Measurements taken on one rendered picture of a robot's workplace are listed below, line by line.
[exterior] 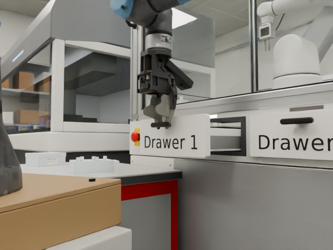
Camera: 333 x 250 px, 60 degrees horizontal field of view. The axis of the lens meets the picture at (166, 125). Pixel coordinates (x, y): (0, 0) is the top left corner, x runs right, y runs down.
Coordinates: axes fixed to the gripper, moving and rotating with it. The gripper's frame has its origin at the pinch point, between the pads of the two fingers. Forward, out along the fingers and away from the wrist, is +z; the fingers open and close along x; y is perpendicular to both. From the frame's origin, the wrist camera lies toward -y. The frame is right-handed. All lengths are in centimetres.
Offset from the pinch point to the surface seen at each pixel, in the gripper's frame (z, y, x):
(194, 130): 2.0, -1.3, 10.6
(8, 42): -142, -32, -415
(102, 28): -57, -20, -80
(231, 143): 5.4, -13.3, 12.8
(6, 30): -160, -29, -415
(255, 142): 5.1, -15.9, 18.9
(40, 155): 10, 18, -53
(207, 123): 0.3, -2.2, 14.5
